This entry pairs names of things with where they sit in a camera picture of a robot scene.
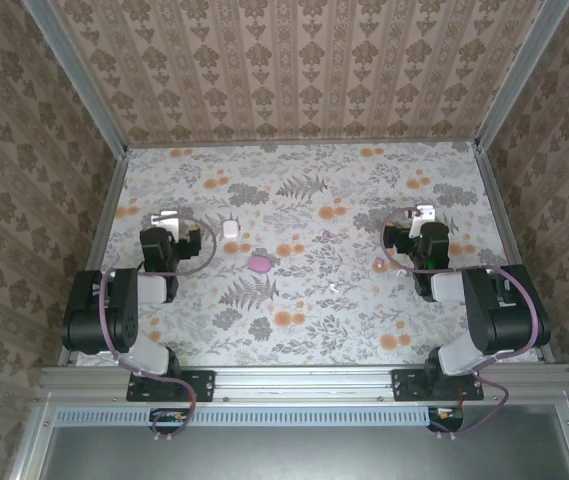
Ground aluminium frame post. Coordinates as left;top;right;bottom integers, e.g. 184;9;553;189
473;0;565;151
21;0;130;159

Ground metal sheet tray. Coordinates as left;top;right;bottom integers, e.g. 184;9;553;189
11;403;569;480

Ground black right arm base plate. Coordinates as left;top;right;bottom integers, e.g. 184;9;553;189
392;368;485;403

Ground black cable junction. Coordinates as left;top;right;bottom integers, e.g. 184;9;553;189
426;407;465;434
148;407;191;435

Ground aluminium back rail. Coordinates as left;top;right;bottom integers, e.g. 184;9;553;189
127;139;478;150

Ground aluminium front rail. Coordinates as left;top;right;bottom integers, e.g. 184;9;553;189
38;364;569;405

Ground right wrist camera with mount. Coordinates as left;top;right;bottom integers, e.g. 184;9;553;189
411;203;436;226

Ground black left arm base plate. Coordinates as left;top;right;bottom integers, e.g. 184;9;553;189
126;368;215;403

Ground aluminium side rail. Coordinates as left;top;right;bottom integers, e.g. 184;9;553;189
473;147;558;364
58;149;130;366

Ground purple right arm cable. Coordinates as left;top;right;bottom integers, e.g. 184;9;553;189
379;207;540;441

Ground grey slotted cable duct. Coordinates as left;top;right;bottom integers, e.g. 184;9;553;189
56;405;465;428

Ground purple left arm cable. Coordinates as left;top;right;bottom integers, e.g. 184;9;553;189
97;215;219;442

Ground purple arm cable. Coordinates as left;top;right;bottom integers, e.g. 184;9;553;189
379;207;540;441
97;215;219;442

